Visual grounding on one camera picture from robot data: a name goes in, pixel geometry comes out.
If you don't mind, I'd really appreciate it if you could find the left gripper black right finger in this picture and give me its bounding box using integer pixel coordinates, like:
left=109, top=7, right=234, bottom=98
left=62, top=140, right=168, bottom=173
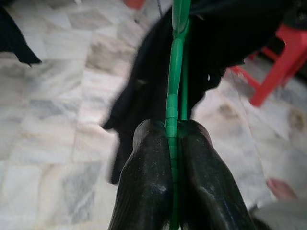
left=177, top=119, right=256, bottom=230

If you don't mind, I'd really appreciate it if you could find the orange waste bin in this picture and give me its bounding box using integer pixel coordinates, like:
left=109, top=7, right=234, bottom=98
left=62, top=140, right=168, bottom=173
left=126, top=0, right=146, bottom=10

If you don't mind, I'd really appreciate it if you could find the red plastic stool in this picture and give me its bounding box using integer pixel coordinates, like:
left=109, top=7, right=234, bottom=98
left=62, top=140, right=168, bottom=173
left=230, top=23, right=307, bottom=107

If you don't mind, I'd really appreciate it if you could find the person bare foot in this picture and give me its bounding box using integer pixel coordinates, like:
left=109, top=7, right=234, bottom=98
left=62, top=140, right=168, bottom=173
left=266, top=178, right=298, bottom=201

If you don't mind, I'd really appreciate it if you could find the black knit shirt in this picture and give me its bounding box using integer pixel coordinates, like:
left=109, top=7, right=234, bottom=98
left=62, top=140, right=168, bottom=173
left=102, top=0, right=298, bottom=185

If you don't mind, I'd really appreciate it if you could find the black polo shirt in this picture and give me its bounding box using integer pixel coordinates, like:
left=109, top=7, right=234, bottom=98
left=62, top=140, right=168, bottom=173
left=0, top=4, right=43, bottom=67

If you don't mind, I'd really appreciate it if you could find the green plastic hanger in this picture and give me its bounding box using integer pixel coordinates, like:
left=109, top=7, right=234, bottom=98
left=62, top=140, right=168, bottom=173
left=165, top=0, right=192, bottom=230

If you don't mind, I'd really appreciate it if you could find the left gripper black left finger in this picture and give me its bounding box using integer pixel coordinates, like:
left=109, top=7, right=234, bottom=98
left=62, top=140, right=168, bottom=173
left=107, top=119, right=175, bottom=230

